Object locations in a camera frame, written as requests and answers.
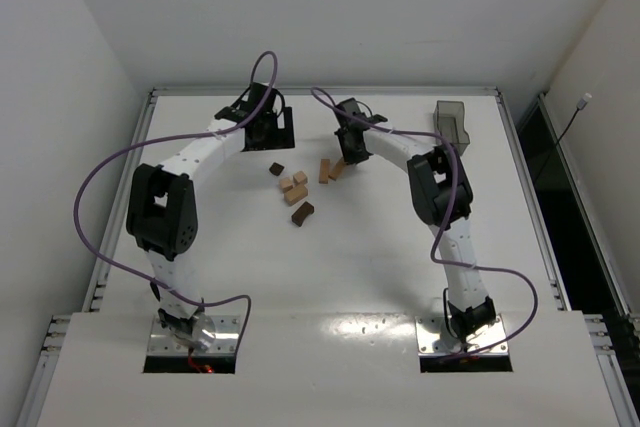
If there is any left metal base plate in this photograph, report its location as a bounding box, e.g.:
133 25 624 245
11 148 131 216
146 315 241 357

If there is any plain light wood plank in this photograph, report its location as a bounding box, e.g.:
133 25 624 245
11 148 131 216
328 158 347 181

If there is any metal base plate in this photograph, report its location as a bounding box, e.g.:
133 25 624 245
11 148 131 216
414 314 510 359
146 315 241 357

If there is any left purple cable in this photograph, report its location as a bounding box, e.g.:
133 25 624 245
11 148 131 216
73 50 281 348

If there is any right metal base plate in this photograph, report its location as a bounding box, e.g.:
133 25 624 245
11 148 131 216
414 314 510 359

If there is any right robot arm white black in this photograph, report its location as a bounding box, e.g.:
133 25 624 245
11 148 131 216
335 98 496 343

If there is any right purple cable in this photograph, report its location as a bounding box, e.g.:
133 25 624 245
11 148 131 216
310 86 539 360

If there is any light wood rectangular block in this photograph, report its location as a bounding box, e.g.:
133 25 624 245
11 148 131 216
284 184 308 206

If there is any dark arch wood block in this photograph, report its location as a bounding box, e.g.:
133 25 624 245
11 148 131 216
291 201 315 227

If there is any printed light wood plank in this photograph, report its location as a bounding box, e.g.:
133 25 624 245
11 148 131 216
318 159 331 184

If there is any black wall cable white plug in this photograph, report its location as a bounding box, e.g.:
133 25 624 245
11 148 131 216
533 92 592 185

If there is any light wood cube block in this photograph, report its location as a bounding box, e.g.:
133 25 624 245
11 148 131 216
293 171 308 185

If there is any dark half-round wood block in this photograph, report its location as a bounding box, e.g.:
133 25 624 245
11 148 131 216
269 162 285 177

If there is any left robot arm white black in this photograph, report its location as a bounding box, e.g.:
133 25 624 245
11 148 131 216
126 82 295 352

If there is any smoky transparent plastic bin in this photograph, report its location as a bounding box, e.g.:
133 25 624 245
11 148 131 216
433 100 470 156

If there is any purple cable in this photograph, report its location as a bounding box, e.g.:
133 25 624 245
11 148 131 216
73 50 281 348
310 86 539 360

